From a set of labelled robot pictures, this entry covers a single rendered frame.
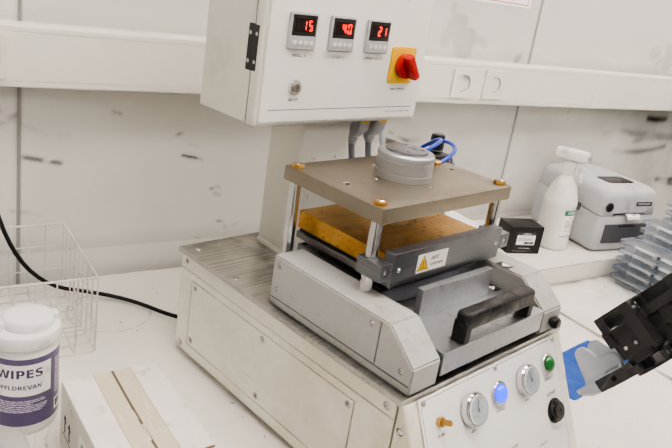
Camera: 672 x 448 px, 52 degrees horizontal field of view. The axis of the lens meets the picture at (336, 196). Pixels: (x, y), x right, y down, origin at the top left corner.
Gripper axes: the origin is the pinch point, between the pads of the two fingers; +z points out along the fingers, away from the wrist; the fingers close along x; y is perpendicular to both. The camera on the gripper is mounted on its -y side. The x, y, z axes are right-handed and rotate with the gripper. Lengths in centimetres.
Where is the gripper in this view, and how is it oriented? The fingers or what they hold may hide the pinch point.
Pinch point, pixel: (589, 393)
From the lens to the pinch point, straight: 99.8
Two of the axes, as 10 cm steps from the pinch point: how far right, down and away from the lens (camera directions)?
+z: -5.1, 5.9, 6.3
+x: -7.2, 1.1, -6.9
